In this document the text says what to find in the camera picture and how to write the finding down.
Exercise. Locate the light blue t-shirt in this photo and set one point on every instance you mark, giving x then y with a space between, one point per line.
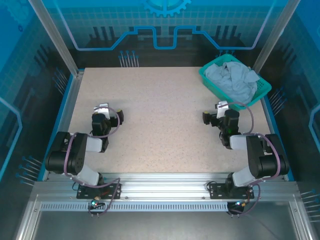
235 80

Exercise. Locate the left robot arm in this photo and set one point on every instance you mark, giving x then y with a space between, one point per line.
75 155

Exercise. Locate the teal plastic basket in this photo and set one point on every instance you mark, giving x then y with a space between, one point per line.
262 86

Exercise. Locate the connector with green light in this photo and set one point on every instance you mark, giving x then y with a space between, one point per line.
95 202

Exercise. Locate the connector with orange plug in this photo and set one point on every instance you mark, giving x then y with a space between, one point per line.
242 203

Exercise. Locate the grey metal bottom panel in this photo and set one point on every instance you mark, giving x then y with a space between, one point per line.
162 226

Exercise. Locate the aluminium corner strut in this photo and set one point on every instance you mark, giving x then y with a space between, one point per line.
301 220
26 220

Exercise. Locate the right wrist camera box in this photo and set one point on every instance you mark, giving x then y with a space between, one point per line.
221 110

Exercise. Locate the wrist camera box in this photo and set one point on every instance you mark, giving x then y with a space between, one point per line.
102 111
221 110

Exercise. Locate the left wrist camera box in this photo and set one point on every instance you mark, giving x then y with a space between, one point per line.
102 111

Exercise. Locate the aluminium side rail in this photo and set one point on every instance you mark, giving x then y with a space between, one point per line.
75 83

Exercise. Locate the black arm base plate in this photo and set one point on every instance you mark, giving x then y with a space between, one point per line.
85 193
220 193

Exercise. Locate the aluminium front frame rail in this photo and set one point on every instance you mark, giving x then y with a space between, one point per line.
162 186

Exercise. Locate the aluminium frame post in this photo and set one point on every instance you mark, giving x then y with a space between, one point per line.
275 37
58 37

